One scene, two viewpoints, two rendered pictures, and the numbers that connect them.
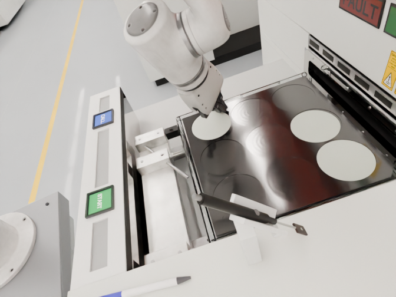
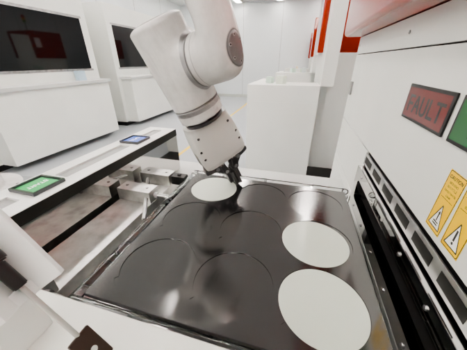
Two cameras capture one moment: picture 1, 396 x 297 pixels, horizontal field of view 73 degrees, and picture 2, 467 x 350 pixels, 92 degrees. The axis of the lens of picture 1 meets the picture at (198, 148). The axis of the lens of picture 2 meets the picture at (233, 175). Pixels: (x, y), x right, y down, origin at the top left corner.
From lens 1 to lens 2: 29 cm
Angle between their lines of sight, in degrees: 22
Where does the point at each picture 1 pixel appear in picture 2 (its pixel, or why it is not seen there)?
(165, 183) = (126, 215)
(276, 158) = (238, 251)
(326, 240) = not seen: outside the picture
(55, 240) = not seen: hidden behind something
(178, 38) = (176, 48)
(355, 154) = (340, 307)
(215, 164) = (178, 221)
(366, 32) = (424, 144)
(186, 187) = not seen: hidden behind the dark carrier
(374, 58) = (425, 181)
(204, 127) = (206, 187)
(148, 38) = (139, 30)
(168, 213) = (93, 241)
